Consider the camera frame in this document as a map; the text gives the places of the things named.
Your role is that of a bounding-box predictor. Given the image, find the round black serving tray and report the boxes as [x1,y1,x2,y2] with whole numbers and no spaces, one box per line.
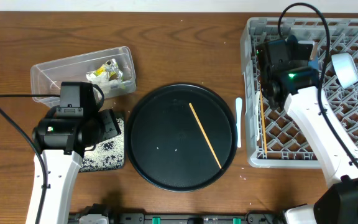
[125,83,237,192]

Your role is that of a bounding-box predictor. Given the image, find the black rectangular tray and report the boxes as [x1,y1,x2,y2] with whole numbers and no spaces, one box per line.
[80,113,125,172]

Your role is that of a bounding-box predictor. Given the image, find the white napkin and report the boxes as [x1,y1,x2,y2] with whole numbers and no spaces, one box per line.
[86,72,122,93]

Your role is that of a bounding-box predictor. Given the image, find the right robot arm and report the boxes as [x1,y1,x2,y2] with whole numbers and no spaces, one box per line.
[255,37,358,223]

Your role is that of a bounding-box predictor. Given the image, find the grey plastic dishwasher rack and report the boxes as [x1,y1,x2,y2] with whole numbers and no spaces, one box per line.
[241,17,358,169]

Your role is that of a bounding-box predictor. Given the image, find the dark blue plate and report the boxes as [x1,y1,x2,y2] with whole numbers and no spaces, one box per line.
[285,35,319,70]

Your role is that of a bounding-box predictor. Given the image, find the yellow green snack wrapper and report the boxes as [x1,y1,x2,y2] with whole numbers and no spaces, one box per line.
[91,58,124,81]

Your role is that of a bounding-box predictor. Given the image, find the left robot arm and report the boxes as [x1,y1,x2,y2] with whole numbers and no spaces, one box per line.
[26,82,121,223]

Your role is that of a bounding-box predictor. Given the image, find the light blue saucer plate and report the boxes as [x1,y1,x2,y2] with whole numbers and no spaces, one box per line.
[331,53,358,89]

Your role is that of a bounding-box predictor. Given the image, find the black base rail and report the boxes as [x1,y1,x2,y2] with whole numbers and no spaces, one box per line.
[68,203,285,224]

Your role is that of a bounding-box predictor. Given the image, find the clear plastic waste bin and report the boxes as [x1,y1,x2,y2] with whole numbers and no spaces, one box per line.
[30,46,136,108]

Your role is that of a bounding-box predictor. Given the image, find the long wooden chopstick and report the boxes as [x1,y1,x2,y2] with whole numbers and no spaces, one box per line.
[259,88,268,155]

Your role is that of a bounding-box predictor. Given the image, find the short wooden chopstick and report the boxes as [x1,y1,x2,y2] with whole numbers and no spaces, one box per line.
[189,103,222,169]

